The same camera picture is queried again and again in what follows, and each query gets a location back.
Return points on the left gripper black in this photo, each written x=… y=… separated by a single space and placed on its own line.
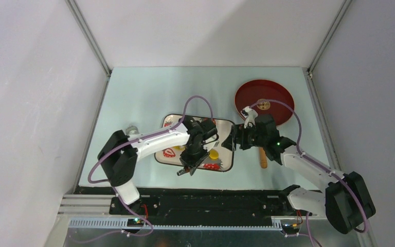
x=187 y=161

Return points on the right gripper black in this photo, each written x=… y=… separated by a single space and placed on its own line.
x=238 y=131

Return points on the yellow dough piece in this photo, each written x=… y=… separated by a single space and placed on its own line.
x=213 y=154

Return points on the metal scraper wooden handle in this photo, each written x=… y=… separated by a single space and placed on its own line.
x=196 y=156

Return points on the yellow dough trim scrap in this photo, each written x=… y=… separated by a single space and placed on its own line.
x=178 y=147

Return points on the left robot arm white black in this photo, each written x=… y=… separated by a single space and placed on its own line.
x=122 y=152

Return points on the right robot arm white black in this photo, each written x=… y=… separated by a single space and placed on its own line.
x=323 y=180

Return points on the strawberry pattern white tray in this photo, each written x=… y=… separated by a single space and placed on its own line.
x=170 y=156

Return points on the round red plate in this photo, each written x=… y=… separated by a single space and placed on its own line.
x=267 y=97

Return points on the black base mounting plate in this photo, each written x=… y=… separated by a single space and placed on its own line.
x=205 y=207

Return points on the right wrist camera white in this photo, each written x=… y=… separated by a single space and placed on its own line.
x=249 y=115

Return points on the aluminium frame rail front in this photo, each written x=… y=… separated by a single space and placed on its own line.
x=108 y=204

